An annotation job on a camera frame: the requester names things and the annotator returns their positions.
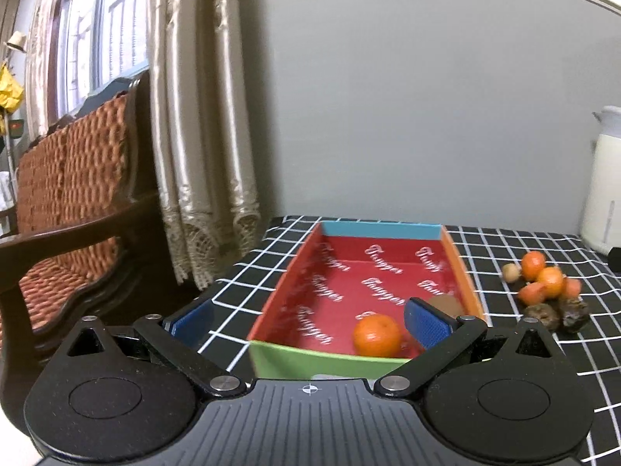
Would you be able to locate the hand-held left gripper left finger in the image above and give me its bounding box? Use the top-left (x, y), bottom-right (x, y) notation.
top-left (63, 298), bottom-right (248, 399)

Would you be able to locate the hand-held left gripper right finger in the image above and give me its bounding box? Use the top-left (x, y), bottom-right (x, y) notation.
top-left (373, 297), bottom-right (564, 399)

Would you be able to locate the brown kiwi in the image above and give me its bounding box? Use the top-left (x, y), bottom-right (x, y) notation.
top-left (429, 294), bottom-right (465, 323)

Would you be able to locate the colourful cardboard box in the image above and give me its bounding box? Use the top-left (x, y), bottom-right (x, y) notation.
top-left (246, 220), bottom-right (487, 380)

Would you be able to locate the dark brown fruit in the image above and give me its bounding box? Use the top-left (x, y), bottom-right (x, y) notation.
top-left (558, 298), bottom-right (592, 334)
top-left (524, 303), bottom-right (559, 333)

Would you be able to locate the black white checked tablecloth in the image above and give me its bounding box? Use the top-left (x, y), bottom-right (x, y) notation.
top-left (162, 214), bottom-right (621, 466)

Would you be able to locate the wooden sofa with orange cushions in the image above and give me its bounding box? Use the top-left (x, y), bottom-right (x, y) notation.
top-left (0, 70), bottom-right (205, 428)

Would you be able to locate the beige satin curtain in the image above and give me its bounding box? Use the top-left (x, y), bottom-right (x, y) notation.
top-left (146, 0), bottom-right (263, 289)
top-left (24, 0), bottom-right (66, 137)

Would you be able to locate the white thermos jug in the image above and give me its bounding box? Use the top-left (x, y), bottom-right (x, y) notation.
top-left (579, 105), bottom-right (621, 256)

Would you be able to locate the yellow cloth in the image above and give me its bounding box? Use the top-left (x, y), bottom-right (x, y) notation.
top-left (0, 63), bottom-right (25, 112)

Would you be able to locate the window with frame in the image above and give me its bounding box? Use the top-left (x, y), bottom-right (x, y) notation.
top-left (53, 0), bottom-right (152, 117)

